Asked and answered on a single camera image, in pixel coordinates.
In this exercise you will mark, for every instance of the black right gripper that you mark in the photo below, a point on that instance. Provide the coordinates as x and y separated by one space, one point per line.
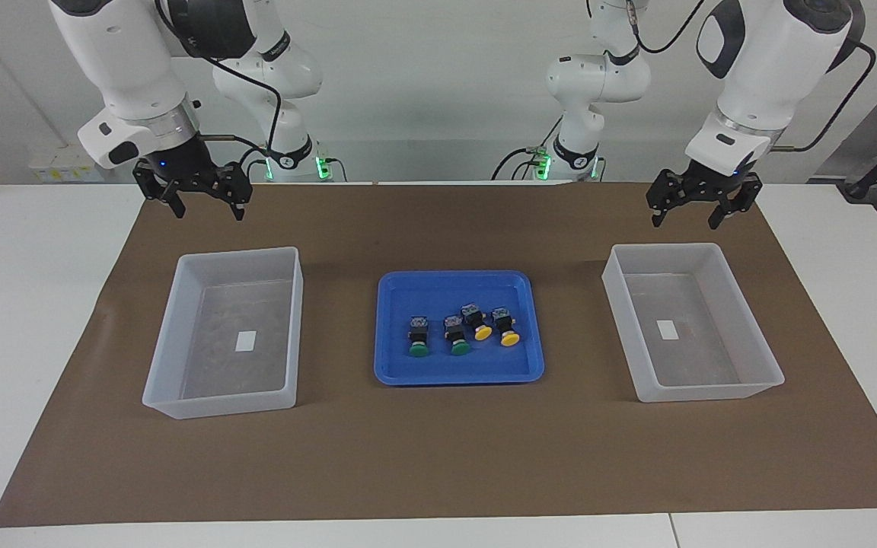
183 167

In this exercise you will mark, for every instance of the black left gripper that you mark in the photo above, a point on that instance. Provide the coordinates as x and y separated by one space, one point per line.
709 183

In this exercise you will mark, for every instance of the yellow push button switch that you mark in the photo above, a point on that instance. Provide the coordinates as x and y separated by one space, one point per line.
476 321
506 327

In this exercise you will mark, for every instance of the green push button switch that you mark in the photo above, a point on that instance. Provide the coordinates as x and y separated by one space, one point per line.
418 339
457 336

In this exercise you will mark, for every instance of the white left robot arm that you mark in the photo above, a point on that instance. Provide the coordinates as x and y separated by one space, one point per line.
766 68

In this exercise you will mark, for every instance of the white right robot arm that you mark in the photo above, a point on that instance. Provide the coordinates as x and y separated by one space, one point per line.
126 68

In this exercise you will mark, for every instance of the small white label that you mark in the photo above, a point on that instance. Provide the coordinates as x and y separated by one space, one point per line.
246 342
666 329

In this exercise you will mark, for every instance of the translucent white plastic box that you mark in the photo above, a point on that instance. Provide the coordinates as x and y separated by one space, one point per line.
697 365
218 373

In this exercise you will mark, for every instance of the blue plastic tray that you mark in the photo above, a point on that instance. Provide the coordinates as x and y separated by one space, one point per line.
408 365

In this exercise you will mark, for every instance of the brown table mat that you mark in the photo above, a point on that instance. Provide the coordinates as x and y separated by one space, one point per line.
438 457

